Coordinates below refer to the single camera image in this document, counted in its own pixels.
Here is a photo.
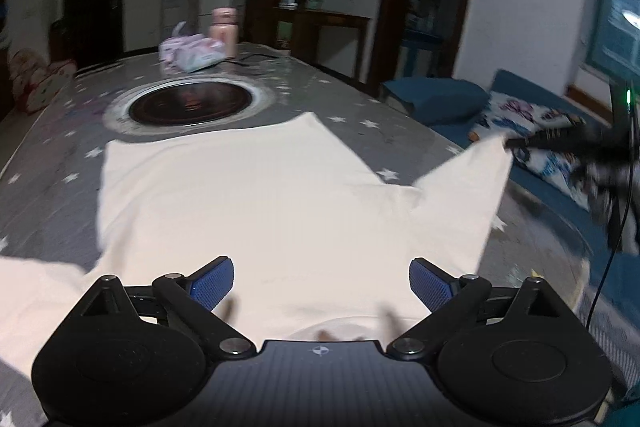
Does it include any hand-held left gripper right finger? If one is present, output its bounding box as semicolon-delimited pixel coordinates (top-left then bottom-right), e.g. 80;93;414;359
386;258;563;360

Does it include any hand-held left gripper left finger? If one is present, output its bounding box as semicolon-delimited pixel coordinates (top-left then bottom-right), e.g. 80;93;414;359
75;255;255;356

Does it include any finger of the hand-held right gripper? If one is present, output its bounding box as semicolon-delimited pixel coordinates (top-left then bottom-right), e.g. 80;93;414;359
505;126;587;156

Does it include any cream shirt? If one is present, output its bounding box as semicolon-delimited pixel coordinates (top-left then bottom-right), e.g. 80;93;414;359
0;112;515;383

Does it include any patterned pillow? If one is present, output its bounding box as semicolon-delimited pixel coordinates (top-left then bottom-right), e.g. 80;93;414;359
470;89;601;212

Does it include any blue sofa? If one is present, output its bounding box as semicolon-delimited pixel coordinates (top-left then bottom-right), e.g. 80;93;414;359
379;68;640;308

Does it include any glass window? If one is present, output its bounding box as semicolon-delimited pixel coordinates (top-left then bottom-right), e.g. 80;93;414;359
585;0;640;82

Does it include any round black induction cooktop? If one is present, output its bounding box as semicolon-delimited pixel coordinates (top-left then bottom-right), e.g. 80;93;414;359
102;74;276;138

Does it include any soft tissue pack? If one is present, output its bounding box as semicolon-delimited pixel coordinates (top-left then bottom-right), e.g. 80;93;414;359
159;22;226;72

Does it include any person's teal clothing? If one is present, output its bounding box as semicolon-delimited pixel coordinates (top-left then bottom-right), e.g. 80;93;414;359
610;387;640;427

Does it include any dark wooden side table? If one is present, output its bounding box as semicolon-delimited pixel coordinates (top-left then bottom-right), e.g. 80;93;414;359
292;9;373;80

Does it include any pink thermos bottle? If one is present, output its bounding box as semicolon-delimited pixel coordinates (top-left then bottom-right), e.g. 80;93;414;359
209;8;238;58

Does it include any pink patterned fabric item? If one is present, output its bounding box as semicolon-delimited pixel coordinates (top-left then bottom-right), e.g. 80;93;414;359
7;47;78;112

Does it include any dark low stand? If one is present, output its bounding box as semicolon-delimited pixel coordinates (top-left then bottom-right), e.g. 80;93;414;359
50;19;76;62

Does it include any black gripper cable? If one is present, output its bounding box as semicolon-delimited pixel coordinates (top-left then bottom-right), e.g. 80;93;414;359
585;197;626;333

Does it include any black table cable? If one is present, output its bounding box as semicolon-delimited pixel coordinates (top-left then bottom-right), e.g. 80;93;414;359
220;52;271;68

